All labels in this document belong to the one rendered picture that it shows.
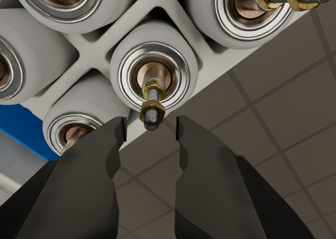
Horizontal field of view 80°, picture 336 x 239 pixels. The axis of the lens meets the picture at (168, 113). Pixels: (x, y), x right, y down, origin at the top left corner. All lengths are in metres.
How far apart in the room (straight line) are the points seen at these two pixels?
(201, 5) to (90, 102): 0.15
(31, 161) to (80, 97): 0.28
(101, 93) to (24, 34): 0.10
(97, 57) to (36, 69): 0.08
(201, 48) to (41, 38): 0.19
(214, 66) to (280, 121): 0.37
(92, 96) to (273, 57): 0.41
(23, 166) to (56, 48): 0.28
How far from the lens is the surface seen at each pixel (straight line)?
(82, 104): 0.25
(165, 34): 0.21
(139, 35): 0.21
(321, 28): 0.58
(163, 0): 0.27
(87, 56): 0.30
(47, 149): 0.51
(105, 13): 0.21
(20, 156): 0.51
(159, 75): 0.20
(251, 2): 0.20
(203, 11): 0.21
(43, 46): 0.27
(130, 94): 0.22
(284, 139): 0.67
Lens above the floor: 0.45
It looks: 61 degrees down
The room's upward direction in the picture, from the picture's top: 175 degrees clockwise
